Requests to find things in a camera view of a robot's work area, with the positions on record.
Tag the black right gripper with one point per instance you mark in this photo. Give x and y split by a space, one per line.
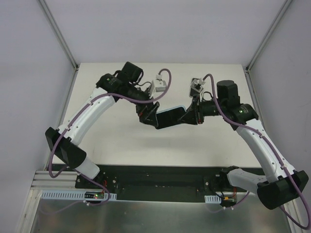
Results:
197 112

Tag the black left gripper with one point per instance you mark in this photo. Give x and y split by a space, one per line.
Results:
142 110

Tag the light blue phone case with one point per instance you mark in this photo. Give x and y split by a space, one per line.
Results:
173 108

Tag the black smartphone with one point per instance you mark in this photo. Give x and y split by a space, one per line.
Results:
168 119

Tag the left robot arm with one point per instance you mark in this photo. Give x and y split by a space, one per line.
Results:
109 89

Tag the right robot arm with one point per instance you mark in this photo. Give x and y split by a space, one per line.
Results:
281 182

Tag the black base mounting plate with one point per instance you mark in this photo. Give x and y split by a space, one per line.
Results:
163 183

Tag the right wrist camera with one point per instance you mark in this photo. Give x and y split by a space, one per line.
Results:
196 87

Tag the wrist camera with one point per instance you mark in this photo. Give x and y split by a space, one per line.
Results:
196 87
157 86

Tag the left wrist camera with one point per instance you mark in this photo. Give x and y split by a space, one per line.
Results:
157 86

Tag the right aluminium frame post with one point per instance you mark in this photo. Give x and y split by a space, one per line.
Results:
275 23

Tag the aluminium frame post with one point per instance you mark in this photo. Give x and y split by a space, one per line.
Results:
275 23
57 32

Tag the right white cable duct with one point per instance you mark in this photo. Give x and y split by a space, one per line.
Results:
212 199

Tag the white cable duct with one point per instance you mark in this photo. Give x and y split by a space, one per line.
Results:
212 199
77 195

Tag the left aluminium frame post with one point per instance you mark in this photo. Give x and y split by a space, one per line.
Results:
57 32

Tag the left white cable duct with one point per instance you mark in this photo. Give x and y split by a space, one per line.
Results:
77 195

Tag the aluminium extrusion rail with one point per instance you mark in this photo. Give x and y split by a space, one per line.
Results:
42 180

